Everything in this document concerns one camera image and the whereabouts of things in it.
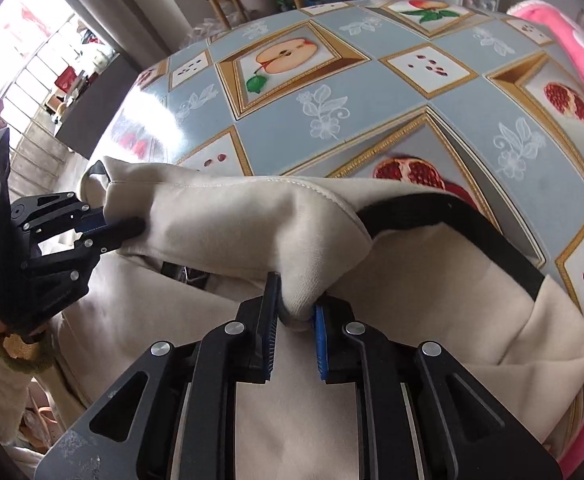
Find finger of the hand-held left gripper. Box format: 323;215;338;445
11;191;108;233
22;216;145;282

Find grey curtain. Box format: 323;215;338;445
47;0;208;68

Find white plastic bag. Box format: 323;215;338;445
184;17;233;46

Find cream jacket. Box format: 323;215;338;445
47;156;584;480

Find window grille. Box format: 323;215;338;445
0;0;98;201

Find dark cabinet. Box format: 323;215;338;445
54;50;143;161

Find pink hanging cloth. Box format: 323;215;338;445
2;0;58;36

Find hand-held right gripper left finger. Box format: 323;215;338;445
34;272;283;480

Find pink floral blanket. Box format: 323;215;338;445
506;1;584;480

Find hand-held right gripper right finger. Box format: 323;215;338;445
313;296;563;480

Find fruit print tablecloth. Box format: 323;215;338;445
104;0;584;461

